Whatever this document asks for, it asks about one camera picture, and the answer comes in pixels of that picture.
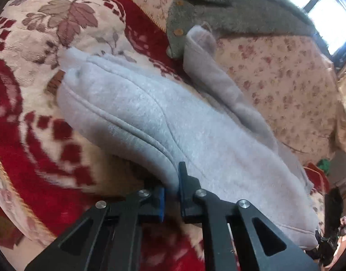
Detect grey-green fuzzy cardigan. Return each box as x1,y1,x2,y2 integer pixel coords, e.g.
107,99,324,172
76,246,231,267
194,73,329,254
166,0,317,59

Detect beige curtain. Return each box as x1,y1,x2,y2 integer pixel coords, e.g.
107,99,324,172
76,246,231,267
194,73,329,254
335,65,346,153

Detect black fuzzy cloth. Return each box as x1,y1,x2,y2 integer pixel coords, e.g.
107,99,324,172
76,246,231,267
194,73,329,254
325,187,344,237

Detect light grey fleece pant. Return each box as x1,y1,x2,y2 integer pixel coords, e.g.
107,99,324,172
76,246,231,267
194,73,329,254
57,26,318,250

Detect red cream floral blanket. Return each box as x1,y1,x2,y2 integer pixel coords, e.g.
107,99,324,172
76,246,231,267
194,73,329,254
0,0,242,271

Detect green cloth item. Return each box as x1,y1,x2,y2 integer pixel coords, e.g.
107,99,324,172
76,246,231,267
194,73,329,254
317,159,331,176

